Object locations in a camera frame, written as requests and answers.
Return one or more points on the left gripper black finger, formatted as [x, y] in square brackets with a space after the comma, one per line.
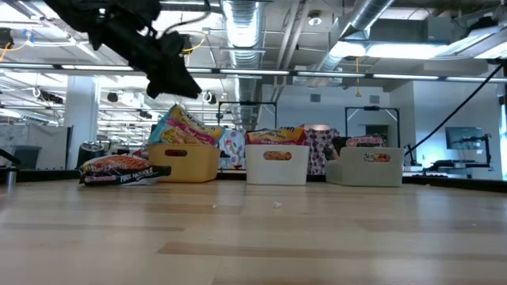
[174, 83]

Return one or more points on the blue Maruchan ramen pack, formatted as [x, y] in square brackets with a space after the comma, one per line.
[186, 128]

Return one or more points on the black Maruchan Fire Noodle pack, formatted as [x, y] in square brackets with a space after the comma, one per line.
[126, 176]
[364, 141]
[376, 158]

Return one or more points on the red Maruchan Roast Beef pack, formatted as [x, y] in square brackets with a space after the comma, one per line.
[277, 155]
[277, 136]

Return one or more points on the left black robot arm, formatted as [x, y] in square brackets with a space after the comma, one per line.
[99, 12]

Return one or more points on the black ceiling device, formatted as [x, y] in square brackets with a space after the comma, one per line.
[189, 41]

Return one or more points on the colourful printed white fabric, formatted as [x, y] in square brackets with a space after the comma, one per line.
[233, 144]

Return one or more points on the yellow plastic bin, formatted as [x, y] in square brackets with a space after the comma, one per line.
[198, 166]

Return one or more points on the white square column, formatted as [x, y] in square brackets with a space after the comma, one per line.
[81, 115]

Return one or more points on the black round container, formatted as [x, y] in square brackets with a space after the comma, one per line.
[91, 150]

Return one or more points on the white plastic bin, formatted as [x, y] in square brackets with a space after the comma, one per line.
[253, 170]

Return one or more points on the linear ceiling light strip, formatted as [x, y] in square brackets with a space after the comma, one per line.
[336, 74]

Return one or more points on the purple patterned fabric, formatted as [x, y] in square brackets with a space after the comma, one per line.
[319, 158]

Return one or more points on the grey plastic bin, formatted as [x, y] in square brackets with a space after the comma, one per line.
[348, 170]

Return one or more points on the black gantry frame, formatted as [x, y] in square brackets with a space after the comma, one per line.
[372, 108]
[245, 103]

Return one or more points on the silver ventilation duct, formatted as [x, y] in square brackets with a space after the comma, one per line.
[242, 31]
[356, 20]

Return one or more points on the wall monitor on arm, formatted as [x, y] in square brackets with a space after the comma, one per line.
[463, 137]

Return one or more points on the black aluminium table frame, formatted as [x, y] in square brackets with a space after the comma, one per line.
[455, 183]

